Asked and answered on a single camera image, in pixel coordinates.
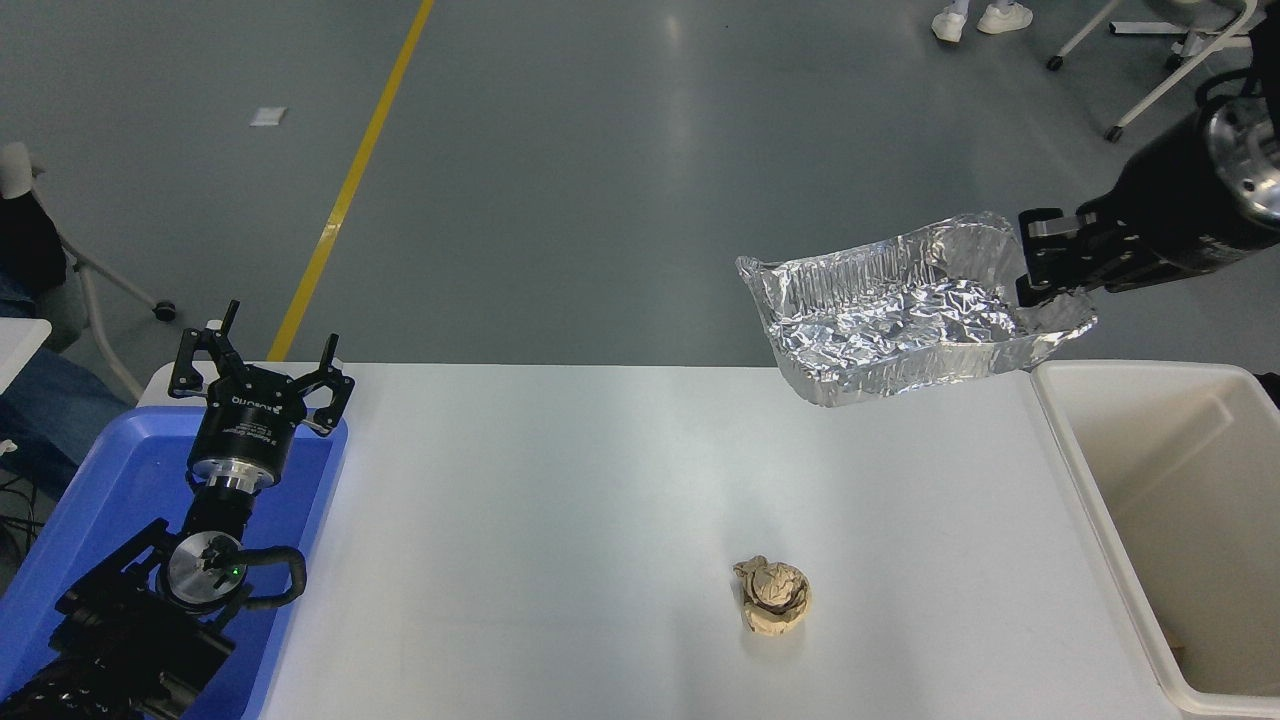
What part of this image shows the large pale plastic bin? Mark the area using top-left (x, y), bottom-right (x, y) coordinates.
top-left (1030, 360), bottom-right (1280, 719)

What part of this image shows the white wheeled chair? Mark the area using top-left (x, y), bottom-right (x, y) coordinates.
top-left (0, 142), bottom-right (178, 401)

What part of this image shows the silver foil tray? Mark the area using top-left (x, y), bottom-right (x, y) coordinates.
top-left (737, 211), bottom-right (1098, 407)

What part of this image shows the crumpled tan paper ball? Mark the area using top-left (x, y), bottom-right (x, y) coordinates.
top-left (732, 557), bottom-right (812, 637)

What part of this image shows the black floor cable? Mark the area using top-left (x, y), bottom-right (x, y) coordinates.
top-left (0, 470), bottom-right (37, 566)

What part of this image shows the seated person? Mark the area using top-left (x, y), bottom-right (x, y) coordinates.
top-left (0, 190), bottom-right (131, 501)

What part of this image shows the standing person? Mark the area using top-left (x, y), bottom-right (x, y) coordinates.
top-left (931, 0), bottom-right (1034, 43)

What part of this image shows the white wheeled chair frame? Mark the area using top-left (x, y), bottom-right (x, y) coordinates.
top-left (1045, 0), bottom-right (1263, 142)

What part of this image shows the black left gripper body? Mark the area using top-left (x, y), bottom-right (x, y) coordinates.
top-left (188, 366), bottom-right (307, 475)

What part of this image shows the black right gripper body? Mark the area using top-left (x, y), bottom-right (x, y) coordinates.
top-left (1078, 113), bottom-right (1280, 294)

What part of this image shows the small white side table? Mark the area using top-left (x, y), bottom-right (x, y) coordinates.
top-left (0, 318), bottom-right (51, 393)

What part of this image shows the blue plastic tray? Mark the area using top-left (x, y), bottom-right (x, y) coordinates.
top-left (0, 405), bottom-right (349, 720)

